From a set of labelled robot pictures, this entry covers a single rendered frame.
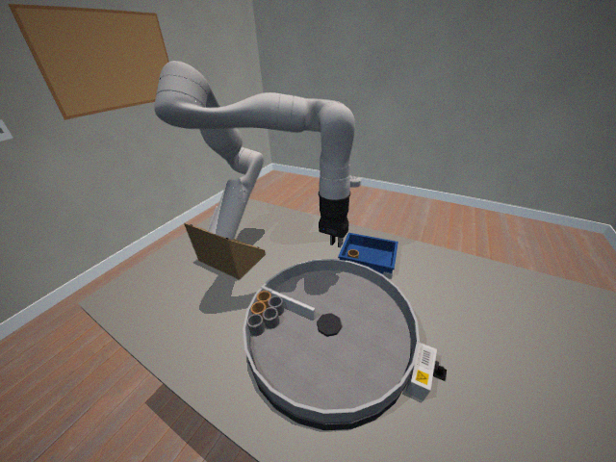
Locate blue crate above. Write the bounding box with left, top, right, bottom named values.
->
left=338, top=233, right=398, bottom=279

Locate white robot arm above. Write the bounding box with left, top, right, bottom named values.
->
left=154, top=61, right=355, bottom=240

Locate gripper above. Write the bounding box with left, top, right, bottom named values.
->
left=319, top=175, right=361, bottom=247

